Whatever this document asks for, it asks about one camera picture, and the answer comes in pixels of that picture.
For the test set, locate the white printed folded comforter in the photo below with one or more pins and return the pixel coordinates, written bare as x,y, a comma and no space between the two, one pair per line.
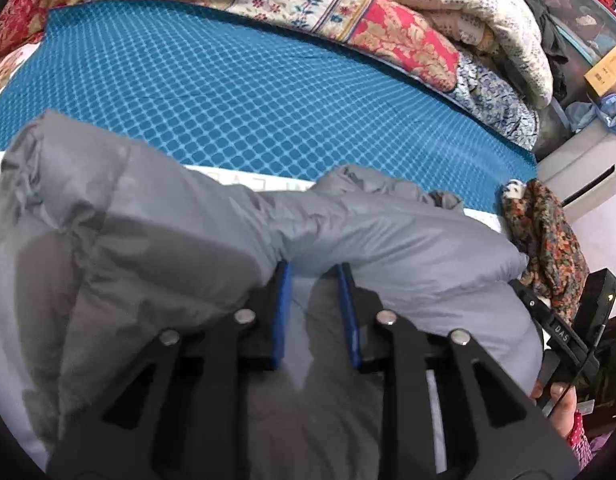
491,25

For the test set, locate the yellow cardboard box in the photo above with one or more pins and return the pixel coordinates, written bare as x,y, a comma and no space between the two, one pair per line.
601,79

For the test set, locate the light blue cloth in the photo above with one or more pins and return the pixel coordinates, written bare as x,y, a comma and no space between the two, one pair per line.
582,114

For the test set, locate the cream and teal bedspread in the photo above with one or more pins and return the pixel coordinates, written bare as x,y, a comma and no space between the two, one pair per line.
264,183

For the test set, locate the grey white cabinet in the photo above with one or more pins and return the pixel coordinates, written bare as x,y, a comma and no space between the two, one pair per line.
582,172

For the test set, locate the grey puffer jacket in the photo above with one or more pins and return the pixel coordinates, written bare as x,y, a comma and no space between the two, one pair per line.
105,242

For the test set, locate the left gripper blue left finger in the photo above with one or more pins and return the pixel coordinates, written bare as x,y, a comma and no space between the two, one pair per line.
271,305

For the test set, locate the dark floral fleece blanket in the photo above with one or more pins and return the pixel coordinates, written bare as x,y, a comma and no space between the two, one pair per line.
557,269

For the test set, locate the blue dotted bed mat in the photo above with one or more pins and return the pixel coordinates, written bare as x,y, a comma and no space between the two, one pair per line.
212,89

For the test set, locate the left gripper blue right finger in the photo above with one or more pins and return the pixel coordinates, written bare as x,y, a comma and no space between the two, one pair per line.
365,342

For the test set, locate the framed picture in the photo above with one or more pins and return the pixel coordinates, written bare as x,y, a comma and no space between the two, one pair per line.
588,25

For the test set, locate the person's right hand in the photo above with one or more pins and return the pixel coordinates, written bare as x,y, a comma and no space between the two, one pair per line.
564,409

